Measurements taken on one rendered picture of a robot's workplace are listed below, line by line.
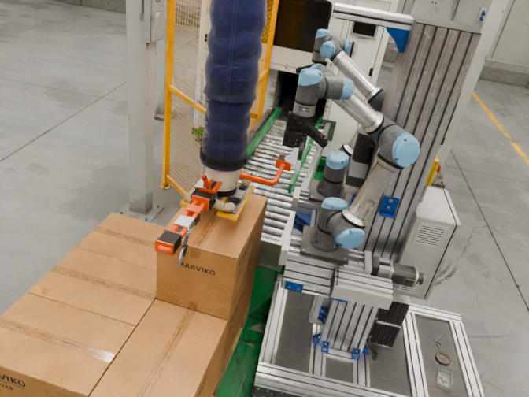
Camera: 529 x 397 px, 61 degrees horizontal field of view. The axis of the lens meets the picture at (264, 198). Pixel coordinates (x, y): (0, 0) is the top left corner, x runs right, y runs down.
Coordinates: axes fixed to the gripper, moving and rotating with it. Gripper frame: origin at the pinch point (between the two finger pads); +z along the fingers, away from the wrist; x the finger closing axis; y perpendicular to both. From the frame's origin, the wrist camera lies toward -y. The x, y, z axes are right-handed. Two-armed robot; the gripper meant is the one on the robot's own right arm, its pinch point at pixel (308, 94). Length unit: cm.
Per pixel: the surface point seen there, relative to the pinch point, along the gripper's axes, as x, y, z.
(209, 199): -89, -9, 28
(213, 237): -79, -10, 55
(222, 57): -73, -17, -29
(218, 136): -71, -17, 6
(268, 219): 8, -13, 94
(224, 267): -88, 2, 62
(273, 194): 41, -23, 94
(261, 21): -63, -6, -44
